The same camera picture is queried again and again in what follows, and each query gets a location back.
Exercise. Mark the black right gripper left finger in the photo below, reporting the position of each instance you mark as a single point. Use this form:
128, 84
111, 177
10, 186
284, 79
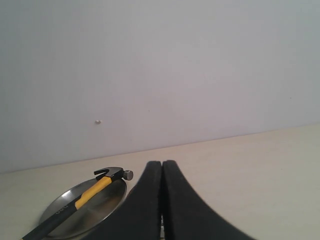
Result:
139, 216

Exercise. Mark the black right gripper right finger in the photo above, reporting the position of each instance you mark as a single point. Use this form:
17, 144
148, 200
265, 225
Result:
186, 216

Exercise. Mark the yellow black claw hammer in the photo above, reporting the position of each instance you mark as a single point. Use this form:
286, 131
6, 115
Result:
104, 177

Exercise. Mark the round stainless steel plate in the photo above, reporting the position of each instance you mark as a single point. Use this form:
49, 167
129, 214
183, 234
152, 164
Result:
96, 210

